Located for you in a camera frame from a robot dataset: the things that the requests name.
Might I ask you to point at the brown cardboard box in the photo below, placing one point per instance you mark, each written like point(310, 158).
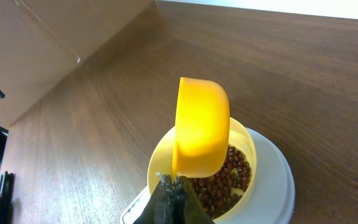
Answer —
point(41, 41)

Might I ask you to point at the yellow measuring scoop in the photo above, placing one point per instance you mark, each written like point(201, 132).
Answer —
point(202, 124)

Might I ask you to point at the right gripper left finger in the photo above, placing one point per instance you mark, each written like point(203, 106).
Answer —
point(161, 206)

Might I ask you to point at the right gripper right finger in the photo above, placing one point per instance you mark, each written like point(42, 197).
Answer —
point(187, 207)

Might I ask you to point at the white digital kitchen scale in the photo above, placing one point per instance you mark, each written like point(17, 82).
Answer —
point(273, 197)

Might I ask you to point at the pale yellow plastic bowl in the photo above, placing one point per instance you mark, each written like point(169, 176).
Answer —
point(161, 161)

